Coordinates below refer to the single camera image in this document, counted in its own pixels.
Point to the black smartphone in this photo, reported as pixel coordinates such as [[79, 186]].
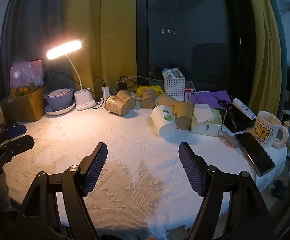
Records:
[[255, 153]]

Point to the tissue pack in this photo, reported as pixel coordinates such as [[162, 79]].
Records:
[[206, 126]]

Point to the black wallet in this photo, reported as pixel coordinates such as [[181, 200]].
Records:
[[242, 123]]

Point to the white plate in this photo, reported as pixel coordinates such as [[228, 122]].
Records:
[[59, 112]]

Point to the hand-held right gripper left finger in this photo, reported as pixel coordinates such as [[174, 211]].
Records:
[[94, 170]]

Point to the small pink white box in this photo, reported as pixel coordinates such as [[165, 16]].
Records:
[[188, 95]]

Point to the clear bag of oranges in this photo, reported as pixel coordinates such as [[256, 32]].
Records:
[[22, 80]]

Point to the black scissors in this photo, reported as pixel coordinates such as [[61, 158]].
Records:
[[222, 102]]

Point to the black charger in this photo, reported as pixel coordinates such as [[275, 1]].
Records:
[[122, 86]]

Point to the yellow cloth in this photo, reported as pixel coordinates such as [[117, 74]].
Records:
[[141, 89]]

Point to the yellow curtain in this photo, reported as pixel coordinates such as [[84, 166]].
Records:
[[267, 55], [99, 30]]

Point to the white charger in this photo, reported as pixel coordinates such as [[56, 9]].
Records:
[[106, 93]]

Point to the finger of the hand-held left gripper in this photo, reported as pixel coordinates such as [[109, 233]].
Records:
[[19, 144], [14, 130]]

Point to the white tube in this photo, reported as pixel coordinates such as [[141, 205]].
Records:
[[243, 108]]

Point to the black window frame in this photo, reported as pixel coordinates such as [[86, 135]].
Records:
[[142, 30]]

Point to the cardboard box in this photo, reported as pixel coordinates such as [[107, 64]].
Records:
[[28, 108]]

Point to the grey curtain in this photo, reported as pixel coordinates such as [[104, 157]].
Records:
[[34, 17]]

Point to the white plastic basket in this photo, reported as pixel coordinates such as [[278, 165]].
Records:
[[174, 87]]

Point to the white desk lamp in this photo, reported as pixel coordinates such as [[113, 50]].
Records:
[[84, 100]]

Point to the cream mug with bear print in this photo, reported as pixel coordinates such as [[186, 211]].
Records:
[[265, 130]]

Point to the purple bowl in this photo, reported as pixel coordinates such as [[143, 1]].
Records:
[[59, 103]]

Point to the tubes in basket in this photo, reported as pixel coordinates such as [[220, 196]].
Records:
[[170, 73]]

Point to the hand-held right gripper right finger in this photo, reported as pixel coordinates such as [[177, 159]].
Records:
[[191, 170]]

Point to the white paper cup green print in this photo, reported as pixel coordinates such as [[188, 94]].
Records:
[[163, 118]]

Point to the white textured tablecloth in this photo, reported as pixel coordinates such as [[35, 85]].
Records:
[[135, 160]]

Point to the brown paper cup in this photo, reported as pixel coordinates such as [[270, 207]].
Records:
[[114, 104], [125, 96], [165, 100], [148, 96], [183, 113]]

